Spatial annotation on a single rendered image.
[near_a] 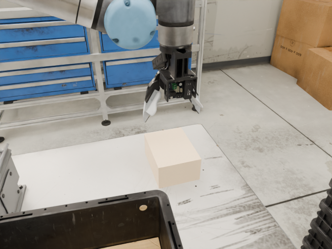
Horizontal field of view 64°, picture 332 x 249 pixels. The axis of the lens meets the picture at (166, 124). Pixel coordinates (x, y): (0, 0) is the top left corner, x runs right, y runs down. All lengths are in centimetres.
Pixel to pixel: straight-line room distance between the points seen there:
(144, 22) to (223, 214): 49
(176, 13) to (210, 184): 45
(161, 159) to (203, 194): 15
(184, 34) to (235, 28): 285
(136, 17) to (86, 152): 58
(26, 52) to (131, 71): 74
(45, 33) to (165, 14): 155
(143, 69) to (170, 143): 146
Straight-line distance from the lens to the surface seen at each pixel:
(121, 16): 40
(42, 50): 209
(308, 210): 180
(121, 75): 217
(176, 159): 72
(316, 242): 126
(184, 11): 56
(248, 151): 207
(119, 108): 227
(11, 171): 76
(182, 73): 58
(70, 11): 42
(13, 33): 208
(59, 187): 81
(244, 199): 75
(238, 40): 348
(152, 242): 49
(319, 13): 326
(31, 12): 202
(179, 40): 57
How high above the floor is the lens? 124
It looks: 33 degrees down
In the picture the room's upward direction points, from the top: straight up
